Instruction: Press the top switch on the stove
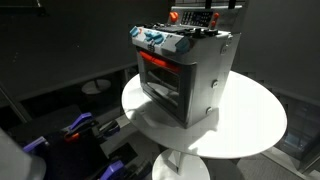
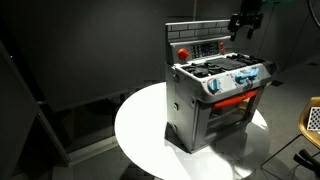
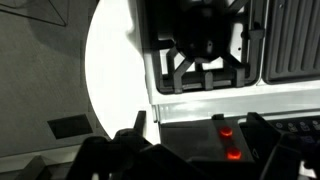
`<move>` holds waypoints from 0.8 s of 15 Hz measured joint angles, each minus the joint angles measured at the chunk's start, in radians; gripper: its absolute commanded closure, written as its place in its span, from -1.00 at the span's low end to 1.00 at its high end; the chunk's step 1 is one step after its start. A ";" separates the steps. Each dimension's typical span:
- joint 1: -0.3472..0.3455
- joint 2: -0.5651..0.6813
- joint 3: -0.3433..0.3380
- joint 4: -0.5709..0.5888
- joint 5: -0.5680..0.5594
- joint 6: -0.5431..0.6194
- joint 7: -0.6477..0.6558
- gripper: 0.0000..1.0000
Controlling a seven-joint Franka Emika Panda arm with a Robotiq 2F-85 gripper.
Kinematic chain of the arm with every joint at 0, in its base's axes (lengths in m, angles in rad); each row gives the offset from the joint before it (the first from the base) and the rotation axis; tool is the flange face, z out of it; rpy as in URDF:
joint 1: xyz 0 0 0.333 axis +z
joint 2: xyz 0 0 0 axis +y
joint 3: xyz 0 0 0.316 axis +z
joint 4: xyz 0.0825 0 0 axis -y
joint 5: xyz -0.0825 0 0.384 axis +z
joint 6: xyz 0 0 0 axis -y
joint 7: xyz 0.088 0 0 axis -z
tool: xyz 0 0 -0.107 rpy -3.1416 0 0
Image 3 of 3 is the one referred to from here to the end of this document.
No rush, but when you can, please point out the black burner grate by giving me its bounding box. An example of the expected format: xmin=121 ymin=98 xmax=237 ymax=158
xmin=152 ymin=0 xmax=265 ymax=95

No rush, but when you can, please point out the grey toy stove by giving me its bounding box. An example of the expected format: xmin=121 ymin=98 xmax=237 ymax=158
xmin=128 ymin=0 xmax=320 ymax=180

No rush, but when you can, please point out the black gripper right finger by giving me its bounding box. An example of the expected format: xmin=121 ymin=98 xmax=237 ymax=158
xmin=239 ymin=111 xmax=320 ymax=180

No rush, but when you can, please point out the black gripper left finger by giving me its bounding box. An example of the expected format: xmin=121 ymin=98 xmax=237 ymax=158
xmin=65 ymin=110 xmax=158 ymax=180

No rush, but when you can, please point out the black floor plate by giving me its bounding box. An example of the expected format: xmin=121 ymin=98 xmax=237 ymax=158
xmin=47 ymin=114 xmax=94 ymax=140

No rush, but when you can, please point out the black stove display panel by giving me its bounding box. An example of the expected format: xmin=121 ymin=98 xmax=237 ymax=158
xmin=269 ymin=116 xmax=320 ymax=145

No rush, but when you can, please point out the red stove switch button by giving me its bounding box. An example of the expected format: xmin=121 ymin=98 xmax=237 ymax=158
xmin=225 ymin=147 xmax=243 ymax=161
xmin=218 ymin=126 xmax=235 ymax=138

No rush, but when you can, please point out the black ribbed griddle plate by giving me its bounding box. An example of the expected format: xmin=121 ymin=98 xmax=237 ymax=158
xmin=262 ymin=0 xmax=320 ymax=85

